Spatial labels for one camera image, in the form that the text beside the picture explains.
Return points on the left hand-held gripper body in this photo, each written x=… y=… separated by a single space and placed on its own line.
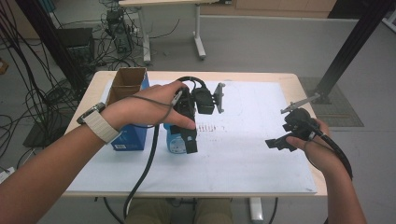
x=204 y=99

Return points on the light wooden table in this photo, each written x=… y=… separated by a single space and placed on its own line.
x=295 y=81

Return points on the wristwatch with white band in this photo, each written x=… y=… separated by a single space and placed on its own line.
x=101 y=126

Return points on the white table mat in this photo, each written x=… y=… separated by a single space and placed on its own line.
x=243 y=155

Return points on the black equipment box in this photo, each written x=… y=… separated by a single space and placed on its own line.
x=76 y=43

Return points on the blue bottle with white cap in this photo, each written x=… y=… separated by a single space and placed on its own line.
x=175 y=143

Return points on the grey floor mat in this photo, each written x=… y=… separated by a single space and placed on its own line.
x=339 y=105

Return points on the white-legged desk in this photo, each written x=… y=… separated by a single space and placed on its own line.
x=199 y=40

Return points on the person's right hand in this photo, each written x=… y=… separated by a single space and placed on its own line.
x=314 y=149

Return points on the black metal post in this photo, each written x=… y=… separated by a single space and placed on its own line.
x=53 y=40
x=351 y=43

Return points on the blue cardboard box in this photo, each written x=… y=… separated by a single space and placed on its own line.
x=129 y=81

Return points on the person's left hand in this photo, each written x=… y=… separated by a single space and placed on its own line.
x=140 y=109

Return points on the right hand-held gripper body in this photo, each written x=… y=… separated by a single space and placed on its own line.
x=300 y=123

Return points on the black computer tower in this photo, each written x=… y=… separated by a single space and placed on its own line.
x=120 y=31

